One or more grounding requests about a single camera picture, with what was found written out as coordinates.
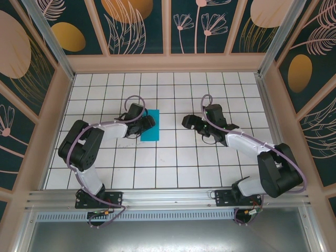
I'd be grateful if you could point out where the blue paper sheet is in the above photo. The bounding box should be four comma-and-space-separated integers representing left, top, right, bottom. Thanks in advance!
140, 109, 161, 142

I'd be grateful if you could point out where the grey metal sheet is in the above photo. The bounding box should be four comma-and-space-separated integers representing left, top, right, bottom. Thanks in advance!
25, 219, 314, 252

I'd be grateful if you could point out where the small circuit board with connector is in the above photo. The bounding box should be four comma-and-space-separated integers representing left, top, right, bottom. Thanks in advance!
87, 209, 117, 220
243, 208, 264, 219

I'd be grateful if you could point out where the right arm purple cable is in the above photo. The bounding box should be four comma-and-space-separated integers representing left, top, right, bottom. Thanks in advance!
201, 93, 309, 226

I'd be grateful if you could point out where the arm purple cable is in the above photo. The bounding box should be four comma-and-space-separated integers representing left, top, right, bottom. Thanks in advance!
67, 94, 145, 228
201, 93, 309, 226

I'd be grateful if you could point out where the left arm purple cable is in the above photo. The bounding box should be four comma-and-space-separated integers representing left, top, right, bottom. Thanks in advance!
67, 94, 145, 228

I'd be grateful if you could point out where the aluminium side rail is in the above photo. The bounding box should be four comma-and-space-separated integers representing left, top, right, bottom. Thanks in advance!
255, 75, 299, 187

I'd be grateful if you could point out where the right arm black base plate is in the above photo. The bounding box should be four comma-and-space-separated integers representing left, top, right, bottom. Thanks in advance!
214, 189, 263, 208

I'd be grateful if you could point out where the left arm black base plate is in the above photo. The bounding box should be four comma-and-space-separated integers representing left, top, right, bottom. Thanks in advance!
75, 191, 123, 209

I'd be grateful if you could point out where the long aluminium mounting rail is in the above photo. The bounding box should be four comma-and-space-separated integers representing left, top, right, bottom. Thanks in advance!
25, 185, 312, 211

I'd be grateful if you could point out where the slotted grey cable duct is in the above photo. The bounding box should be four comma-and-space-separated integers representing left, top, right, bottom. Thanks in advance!
35, 211, 236, 222

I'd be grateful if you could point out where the aluminium corner post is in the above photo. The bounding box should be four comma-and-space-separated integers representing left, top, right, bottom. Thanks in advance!
257, 0, 320, 77
20, 0, 77, 81

